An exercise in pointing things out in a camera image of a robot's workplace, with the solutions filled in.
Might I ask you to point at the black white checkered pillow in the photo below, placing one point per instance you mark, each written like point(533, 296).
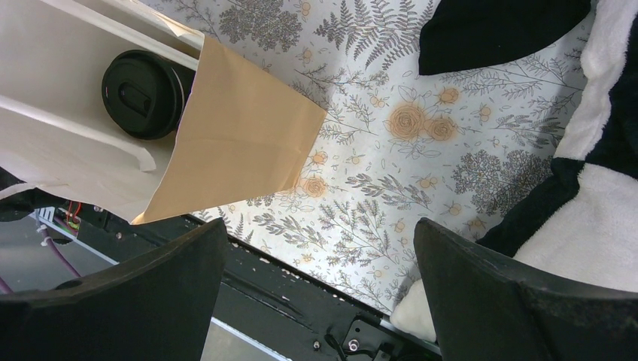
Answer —
point(581, 222)

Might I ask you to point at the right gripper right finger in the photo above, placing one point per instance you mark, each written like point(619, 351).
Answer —
point(487, 306)

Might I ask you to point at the floral patterned table mat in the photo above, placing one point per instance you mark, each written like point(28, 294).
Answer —
point(459, 148)

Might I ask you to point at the brown paper takeout bag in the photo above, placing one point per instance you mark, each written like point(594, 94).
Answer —
point(243, 133)

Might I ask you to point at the black plastic cup lid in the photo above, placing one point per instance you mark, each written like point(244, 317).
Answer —
point(145, 94)

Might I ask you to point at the black cloth blue print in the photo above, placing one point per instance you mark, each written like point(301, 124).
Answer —
point(464, 35)

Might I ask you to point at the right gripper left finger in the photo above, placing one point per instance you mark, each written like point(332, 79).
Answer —
point(156, 306)

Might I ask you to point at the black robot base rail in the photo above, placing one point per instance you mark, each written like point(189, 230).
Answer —
point(286, 311)

